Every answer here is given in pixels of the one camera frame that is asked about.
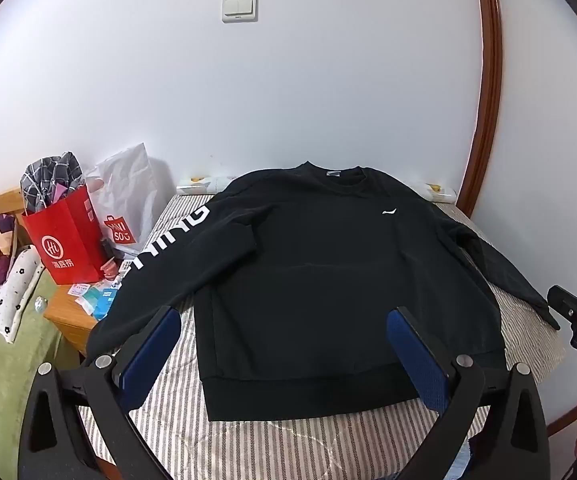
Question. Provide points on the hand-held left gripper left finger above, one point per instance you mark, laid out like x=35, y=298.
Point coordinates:
x=151, y=347

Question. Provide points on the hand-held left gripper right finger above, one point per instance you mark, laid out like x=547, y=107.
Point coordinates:
x=416, y=355

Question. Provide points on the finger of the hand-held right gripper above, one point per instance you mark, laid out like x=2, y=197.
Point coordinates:
x=565, y=300

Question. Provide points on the black sweatshirt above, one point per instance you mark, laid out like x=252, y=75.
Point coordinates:
x=313, y=280

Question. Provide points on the small packets on nightstand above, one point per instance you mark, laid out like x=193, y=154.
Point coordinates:
x=104, y=302

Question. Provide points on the wooden nightstand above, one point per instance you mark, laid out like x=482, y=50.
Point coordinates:
x=73, y=320

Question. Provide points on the brown wooden baseboard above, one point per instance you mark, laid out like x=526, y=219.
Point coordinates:
x=568, y=417

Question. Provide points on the small red box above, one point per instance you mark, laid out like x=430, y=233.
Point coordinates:
x=116, y=267

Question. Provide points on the small white packets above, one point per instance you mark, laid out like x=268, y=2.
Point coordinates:
x=81, y=291

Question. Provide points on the red paper bag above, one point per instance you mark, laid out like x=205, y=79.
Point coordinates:
x=66, y=240

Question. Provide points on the white plastic bag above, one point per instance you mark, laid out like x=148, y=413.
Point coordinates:
x=128, y=195

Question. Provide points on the white black-flower pillow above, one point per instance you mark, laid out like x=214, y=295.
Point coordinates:
x=6, y=295

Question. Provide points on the striped bed quilt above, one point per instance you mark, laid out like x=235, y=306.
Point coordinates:
x=288, y=445

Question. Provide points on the white yellow-flower bedsheet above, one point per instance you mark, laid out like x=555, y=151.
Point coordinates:
x=203, y=186

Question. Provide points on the grey checkered cloth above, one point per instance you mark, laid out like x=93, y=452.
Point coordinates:
x=48, y=180

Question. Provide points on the brown wooden door frame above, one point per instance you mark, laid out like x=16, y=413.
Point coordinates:
x=488, y=85

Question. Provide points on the white light switch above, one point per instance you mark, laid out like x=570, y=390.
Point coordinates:
x=239, y=8

